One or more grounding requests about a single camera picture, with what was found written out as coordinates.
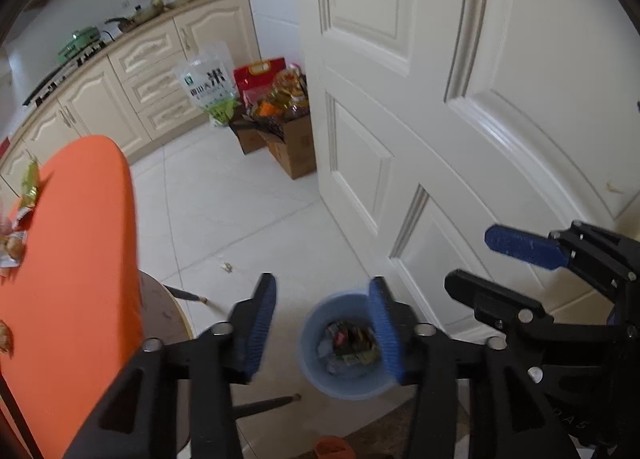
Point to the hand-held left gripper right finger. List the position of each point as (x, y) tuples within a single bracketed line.
[(386, 329)]

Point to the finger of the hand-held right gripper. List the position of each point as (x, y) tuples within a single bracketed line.
[(490, 300), (525, 246)]

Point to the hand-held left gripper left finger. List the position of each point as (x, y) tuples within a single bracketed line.
[(257, 329)]

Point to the pile of discarded wrappers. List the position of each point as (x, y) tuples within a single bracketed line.
[(350, 349)]

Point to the blue plastic waste bin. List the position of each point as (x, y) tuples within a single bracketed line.
[(350, 389)]

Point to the brown snack piece wrapper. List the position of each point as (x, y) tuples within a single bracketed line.
[(5, 336)]

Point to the bread print snack wrapper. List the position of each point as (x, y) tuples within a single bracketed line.
[(12, 251)]

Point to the red white snack wrapper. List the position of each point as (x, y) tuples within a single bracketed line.
[(21, 216)]

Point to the green snack wrapper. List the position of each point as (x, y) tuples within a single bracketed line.
[(31, 184)]

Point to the brown floor mat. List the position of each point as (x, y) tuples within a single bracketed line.
[(385, 431)]

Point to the orange slipper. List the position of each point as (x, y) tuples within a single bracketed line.
[(331, 448)]

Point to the white panel door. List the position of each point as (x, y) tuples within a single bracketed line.
[(450, 89)]

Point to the large cardboard box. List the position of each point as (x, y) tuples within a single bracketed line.
[(295, 149)]

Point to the small cardboard box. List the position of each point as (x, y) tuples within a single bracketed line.
[(247, 139)]

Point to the orange tablecloth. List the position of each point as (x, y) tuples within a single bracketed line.
[(75, 264)]

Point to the clear bag orange food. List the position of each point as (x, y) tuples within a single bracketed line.
[(295, 86)]

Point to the clear white rice bag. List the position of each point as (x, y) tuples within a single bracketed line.
[(207, 84)]

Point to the cream lower kitchen cabinets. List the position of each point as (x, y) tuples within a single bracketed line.
[(150, 74)]

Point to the red plastic basin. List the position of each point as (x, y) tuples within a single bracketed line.
[(4, 146)]

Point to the black gas stove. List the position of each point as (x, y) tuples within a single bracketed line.
[(60, 74)]

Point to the green electric pot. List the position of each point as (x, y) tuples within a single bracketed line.
[(77, 44)]

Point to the metal wok with utensils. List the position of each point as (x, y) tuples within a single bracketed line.
[(137, 14)]

